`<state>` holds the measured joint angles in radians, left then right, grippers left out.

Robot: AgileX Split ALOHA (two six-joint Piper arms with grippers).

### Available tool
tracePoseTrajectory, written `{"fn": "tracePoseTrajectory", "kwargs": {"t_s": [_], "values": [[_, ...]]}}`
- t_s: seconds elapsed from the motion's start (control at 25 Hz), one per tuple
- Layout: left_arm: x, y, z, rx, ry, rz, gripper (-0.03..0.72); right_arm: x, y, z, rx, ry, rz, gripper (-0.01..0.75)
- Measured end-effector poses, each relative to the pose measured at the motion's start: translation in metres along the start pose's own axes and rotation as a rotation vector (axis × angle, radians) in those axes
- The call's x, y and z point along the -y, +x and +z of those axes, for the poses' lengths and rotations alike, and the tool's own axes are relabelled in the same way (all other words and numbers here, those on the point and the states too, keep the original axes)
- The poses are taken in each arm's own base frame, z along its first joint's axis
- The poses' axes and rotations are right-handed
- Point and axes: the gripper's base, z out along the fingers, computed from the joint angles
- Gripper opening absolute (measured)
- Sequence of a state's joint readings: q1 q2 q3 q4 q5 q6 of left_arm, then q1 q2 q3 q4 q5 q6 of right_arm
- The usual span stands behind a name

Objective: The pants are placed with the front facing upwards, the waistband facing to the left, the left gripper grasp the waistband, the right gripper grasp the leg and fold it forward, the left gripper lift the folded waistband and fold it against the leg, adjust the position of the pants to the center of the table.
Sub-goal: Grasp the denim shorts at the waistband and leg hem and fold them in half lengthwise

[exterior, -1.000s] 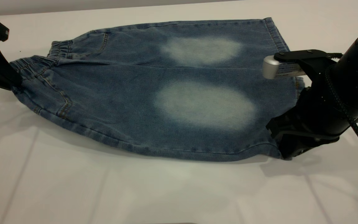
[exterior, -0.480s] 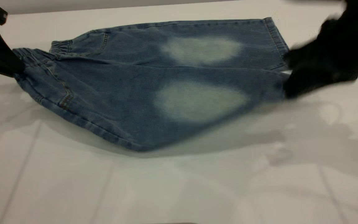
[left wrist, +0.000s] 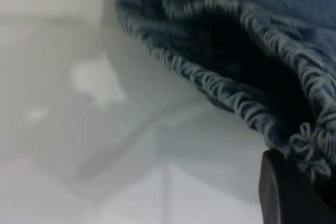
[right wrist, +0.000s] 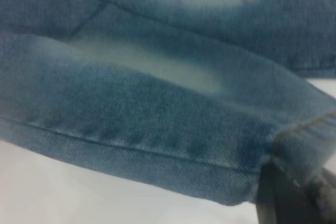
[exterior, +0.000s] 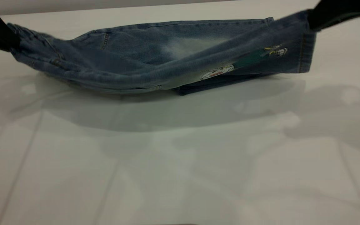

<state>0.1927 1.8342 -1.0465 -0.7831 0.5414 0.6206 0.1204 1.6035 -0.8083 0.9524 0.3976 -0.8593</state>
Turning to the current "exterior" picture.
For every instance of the blue denim jeans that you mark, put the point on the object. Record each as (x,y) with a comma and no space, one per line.
(136,62)

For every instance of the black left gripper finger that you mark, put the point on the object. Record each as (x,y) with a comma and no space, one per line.
(6,39)

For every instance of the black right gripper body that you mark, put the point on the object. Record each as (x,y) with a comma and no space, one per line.
(355,7)

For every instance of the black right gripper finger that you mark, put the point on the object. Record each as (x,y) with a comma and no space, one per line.
(320,18)

